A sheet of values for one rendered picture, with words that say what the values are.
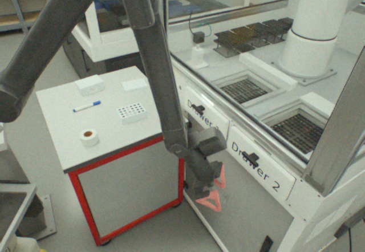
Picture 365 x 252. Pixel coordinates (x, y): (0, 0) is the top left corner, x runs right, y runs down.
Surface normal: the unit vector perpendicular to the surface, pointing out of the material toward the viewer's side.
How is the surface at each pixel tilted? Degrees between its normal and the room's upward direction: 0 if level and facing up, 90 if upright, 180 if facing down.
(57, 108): 0
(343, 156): 90
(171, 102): 94
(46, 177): 0
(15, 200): 0
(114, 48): 90
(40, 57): 96
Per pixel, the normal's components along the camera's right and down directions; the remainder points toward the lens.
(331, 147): -0.85, 0.33
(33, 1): 0.47, 0.57
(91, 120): 0.01, -0.76
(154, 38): 0.09, 0.76
